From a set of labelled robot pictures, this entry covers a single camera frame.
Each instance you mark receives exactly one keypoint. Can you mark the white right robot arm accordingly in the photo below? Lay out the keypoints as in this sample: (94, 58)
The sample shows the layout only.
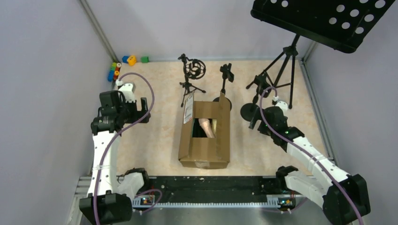
(342, 197)

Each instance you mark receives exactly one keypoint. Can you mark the blue toy block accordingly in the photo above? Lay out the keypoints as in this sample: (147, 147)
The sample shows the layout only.
(125, 59)

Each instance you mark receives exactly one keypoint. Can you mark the blue cylinder toy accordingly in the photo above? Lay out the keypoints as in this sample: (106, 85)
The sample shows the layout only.
(110, 76)

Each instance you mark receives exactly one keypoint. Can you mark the red cylinder toy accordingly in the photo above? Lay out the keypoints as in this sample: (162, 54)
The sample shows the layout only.
(118, 66)

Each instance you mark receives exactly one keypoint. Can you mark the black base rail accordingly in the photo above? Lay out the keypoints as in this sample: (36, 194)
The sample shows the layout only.
(214, 192)

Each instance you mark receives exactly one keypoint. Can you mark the green cylinder toy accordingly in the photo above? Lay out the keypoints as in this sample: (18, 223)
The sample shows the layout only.
(113, 67)

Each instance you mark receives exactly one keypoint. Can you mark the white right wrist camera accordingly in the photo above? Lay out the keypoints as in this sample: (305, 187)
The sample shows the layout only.
(276, 101)

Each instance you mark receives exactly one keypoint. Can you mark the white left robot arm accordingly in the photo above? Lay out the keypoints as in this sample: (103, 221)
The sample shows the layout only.
(104, 204)

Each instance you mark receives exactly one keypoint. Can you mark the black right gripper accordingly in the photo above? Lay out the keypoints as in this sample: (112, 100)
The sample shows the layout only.
(259, 121)

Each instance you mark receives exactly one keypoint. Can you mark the green toy block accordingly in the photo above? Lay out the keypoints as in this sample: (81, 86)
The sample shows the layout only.
(144, 59)

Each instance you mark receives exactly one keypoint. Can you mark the black shock mount tripod stand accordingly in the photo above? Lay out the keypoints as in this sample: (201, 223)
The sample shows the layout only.
(193, 69)

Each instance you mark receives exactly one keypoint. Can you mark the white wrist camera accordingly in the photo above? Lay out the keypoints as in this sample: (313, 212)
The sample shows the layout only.
(128, 90)
(276, 101)

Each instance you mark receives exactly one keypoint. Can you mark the brown cardboard box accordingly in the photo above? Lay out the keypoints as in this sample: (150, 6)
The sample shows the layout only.
(195, 149)

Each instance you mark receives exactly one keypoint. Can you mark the black round-base stand with holder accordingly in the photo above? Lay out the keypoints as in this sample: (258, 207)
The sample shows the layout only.
(247, 110)

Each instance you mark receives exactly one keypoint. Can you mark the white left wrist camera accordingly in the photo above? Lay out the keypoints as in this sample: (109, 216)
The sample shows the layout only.
(128, 90)

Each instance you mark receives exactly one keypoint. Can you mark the black music stand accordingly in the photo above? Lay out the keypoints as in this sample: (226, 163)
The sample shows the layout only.
(338, 24)

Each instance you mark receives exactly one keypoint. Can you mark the beige pink microphone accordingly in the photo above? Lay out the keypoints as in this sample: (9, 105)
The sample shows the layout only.
(207, 128)

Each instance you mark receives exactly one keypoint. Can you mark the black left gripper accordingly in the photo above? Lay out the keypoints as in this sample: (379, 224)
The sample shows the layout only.
(138, 111)

